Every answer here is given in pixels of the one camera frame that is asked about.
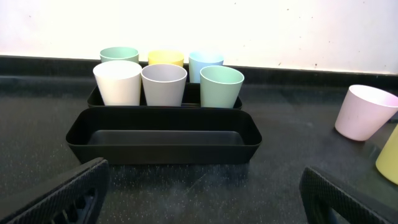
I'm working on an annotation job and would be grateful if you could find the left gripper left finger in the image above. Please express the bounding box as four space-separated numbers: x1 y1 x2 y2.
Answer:
0 157 110 224

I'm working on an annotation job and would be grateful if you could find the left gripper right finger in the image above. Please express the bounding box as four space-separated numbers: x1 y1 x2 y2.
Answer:
298 166 398 224

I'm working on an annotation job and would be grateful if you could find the yellow cup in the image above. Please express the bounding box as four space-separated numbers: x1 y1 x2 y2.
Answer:
375 123 398 186
147 49 185 68

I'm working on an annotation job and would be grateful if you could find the pink cup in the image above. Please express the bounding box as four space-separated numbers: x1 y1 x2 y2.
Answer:
334 84 398 142

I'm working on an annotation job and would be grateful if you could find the black tray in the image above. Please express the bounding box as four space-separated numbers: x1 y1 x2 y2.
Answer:
86 81 243 110
65 106 262 166

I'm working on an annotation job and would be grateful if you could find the white cup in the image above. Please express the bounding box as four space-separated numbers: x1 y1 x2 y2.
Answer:
92 60 143 107

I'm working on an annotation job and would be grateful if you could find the grey cup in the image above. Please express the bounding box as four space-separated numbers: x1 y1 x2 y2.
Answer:
141 63 188 107

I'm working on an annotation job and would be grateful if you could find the green cup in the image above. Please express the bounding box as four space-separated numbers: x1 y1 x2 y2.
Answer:
99 46 140 64
199 65 245 109

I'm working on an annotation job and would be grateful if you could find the blue cup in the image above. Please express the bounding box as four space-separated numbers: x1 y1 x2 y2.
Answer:
188 50 224 84

